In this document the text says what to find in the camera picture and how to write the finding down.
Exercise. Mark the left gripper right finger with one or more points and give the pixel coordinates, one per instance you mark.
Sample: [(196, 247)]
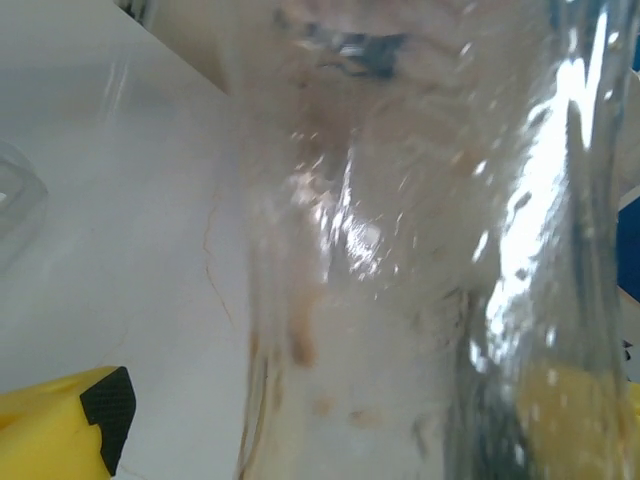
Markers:
[(634, 435)]

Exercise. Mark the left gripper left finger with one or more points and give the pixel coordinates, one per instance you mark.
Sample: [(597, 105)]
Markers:
[(40, 435)]

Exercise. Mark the red label cola bottle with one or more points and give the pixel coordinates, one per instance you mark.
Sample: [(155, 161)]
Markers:
[(375, 225)]

